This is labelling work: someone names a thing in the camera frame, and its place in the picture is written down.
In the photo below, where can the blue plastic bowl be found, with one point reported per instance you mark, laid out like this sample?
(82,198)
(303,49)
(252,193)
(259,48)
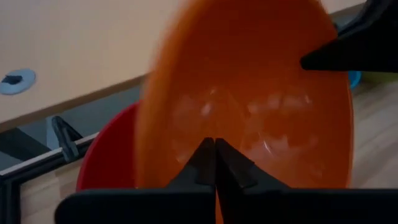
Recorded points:
(354,80)

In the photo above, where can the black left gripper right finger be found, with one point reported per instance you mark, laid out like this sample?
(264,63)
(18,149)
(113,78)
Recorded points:
(280,205)

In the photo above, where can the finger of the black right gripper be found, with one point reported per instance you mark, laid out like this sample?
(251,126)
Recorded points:
(363,46)

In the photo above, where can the orange plastic bowl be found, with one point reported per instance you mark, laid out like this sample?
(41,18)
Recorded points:
(248,77)

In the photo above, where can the black rail corner bracket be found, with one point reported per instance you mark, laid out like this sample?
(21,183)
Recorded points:
(66,137)

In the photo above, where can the green plastic bowl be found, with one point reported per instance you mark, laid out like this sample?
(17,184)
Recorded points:
(379,76)

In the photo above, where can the red plastic bowl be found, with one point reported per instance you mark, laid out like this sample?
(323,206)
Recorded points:
(109,155)

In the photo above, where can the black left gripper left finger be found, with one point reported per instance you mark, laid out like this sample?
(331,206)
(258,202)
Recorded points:
(174,205)

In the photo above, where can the black table edge rail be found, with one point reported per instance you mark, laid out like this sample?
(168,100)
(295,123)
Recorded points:
(28,168)

